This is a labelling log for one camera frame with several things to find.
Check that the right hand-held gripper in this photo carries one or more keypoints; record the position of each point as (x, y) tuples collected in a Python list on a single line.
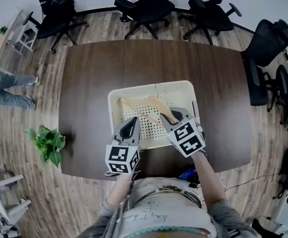
[(186, 139)]

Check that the person's left forearm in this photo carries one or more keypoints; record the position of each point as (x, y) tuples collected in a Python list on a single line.
[(120, 192)]

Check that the black mesh office chair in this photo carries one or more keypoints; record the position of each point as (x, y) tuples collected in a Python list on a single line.
[(270, 41)]

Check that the green potted plant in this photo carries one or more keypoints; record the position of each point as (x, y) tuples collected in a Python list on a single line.
[(49, 142)]

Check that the person's right forearm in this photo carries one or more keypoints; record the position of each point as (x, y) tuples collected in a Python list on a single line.
[(208, 182)]

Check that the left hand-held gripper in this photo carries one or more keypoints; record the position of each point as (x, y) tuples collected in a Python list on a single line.
[(121, 159)]

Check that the wooden clothes hanger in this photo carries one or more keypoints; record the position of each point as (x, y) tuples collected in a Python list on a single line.
[(154, 100)]

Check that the small green desk plant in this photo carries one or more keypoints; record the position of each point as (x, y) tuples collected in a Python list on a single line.
[(3, 30)]

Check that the person's grey white clothing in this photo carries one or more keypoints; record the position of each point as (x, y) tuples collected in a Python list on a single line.
[(164, 214)]

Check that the white stool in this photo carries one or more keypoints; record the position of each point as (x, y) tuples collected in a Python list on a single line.
[(24, 33)]

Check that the light wooden desk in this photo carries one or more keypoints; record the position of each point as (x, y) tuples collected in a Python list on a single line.
[(5, 38)]

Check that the cream plastic basket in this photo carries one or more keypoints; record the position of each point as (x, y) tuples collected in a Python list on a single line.
[(183, 93)]

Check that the black device blue screen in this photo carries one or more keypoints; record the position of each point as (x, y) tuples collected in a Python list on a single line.
[(186, 173)]

